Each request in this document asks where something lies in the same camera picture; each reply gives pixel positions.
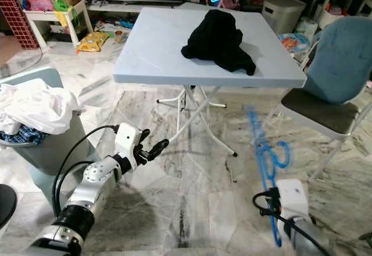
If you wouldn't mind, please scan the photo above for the blue plastic hanger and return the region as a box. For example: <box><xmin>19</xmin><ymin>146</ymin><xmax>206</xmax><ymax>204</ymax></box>
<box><xmin>245</xmin><ymin>106</ymin><xmax>292</xmax><ymax>248</ymax></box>

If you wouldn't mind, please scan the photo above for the black garment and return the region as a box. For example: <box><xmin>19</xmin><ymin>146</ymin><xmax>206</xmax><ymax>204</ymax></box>
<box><xmin>180</xmin><ymin>9</ymin><xmax>257</xmax><ymax>76</ymax></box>

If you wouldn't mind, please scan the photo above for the black standing fan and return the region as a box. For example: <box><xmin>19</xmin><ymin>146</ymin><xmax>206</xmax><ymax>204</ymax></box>
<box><xmin>0</xmin><ymin>184</ymin><xmax>17</xmax><ymax>230</ymax></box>

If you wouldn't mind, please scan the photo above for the light blue folding table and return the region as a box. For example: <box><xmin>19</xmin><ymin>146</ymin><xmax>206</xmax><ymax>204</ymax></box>
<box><xmin>113</xmin><ymin>7</ymin><xmax>308</xmax><ymax>158</ymax></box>

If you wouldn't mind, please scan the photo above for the white folding chair grey seat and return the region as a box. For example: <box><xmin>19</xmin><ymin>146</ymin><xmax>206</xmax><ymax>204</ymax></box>
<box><xmin>262</xmin><ymin>16</ymin><xmax>372</xmax><ymax>181</ymax></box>

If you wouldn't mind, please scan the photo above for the blue checked cloth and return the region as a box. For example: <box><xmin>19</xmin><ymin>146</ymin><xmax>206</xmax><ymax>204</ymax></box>
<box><xmin>0</xmin><ymin>125</ymin><xmax>51</xmax><ymax>147</ymax></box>

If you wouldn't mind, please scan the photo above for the yellow toy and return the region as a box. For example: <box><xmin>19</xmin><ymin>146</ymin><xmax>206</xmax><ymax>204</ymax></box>
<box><xmin>77</xmin><ymin>32</ymin><xmax>111</xmax><ymax>53</ymax></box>

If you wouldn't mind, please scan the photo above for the light blue plastic stool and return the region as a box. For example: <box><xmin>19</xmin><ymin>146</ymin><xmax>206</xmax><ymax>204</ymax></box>
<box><xmin>0</xmin><ymin>67</ymin><xmax>102</xmax><ymax>210</ymax></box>

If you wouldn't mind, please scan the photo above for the white television stand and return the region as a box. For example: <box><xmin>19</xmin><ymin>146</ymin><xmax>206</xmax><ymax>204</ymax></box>
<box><xmin>87</xmin><ymin>0</ymin><xmax>189</xmax><ymax>33</ymax></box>

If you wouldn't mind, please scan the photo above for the white low shelf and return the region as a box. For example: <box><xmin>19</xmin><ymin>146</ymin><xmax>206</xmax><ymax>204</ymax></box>
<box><xmin>23</xmin><ymin>0</ymin><xmax>96</xmax><ymax>50</ymax></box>

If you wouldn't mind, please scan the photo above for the green plastic item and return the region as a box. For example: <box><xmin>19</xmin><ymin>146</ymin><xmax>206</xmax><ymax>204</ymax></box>
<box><xmin>53</xmin><ymin>0</ymin><xmax>73</xmax><ymax>13</ymax></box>

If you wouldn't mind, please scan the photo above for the grey square bin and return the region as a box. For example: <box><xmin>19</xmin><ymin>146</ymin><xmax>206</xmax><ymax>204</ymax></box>
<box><xmin>262</xmin><ymin>0</ymin><xmax>307</xmax><ymax>34</ymax></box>

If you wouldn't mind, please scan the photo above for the pink bag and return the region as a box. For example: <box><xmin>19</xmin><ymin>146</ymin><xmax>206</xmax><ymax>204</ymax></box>
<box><xmin>25</xmin><ymin>0</ymin><xmax>54</xmax><ymax>12</ymax></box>

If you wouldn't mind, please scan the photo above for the red brick pillar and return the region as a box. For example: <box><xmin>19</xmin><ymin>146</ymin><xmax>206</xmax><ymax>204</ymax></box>
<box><xmin>0</xmin><ymin>0</ymin><xmax>40</xmax><ymax>51</ymax></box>

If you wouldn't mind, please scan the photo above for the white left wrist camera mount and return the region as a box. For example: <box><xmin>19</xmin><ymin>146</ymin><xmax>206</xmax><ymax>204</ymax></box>
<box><xmin>113</xmin><ymin>122</ymin><xmax>144</xmax><ymax>165</ymax></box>

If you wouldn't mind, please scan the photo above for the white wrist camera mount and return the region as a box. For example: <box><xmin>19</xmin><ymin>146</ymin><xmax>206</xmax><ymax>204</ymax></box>
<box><xmin>113</xmin><ymin>122</ymin><xmax>144</xmax><ymax>165</ymax></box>
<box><xmin>275</xmin><ymin>178</ymin><xmax>310</xmax><ymax>223</ymax></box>

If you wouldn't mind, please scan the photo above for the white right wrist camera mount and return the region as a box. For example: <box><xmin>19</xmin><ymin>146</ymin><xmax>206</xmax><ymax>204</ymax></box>
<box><xmin>275</xmin><ymin>178</ymin><xmax>310</xmax><ymax>223</ymax></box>

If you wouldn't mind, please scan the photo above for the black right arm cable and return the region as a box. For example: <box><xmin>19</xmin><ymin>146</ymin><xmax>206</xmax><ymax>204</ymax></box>
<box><xmin>252</xmin><ymin>191</ymin><xmax>333</xmax><ymax>256</ymax></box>

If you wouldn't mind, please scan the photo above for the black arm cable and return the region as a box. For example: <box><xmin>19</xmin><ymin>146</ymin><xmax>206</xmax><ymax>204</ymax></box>
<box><xmin>252</xmin><ymin>191</ymin><xmax>333</xmax><ymax>256</ymax></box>
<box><xmin>51</xmin><ymin>125</ymin><xmax>120</xmax><ymax>217</ymax></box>

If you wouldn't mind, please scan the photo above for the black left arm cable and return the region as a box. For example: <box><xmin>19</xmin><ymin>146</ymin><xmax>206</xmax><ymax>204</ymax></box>
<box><xmin>51</xmin><ymin>125</ymin><xmax>120</xmax><ymax>217</ymax></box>

